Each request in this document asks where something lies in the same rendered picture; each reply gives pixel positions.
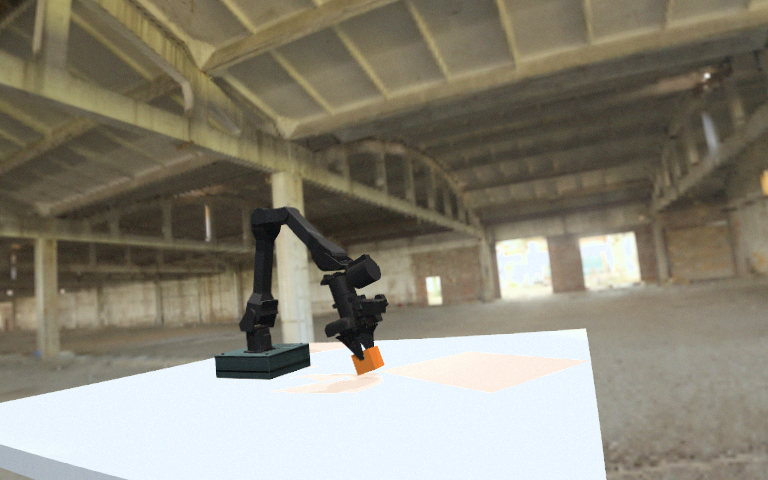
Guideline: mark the orange block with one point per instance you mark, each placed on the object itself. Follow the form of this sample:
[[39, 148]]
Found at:
[[372, 361]]

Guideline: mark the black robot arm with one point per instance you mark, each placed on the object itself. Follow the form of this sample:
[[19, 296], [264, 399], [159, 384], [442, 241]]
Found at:
[[262, 306]]

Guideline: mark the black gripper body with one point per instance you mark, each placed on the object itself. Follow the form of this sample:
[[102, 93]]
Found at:
[[347, 322]]

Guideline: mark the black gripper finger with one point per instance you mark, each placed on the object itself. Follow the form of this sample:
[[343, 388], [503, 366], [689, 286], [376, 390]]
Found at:
[[366, 336], [351, 340]]

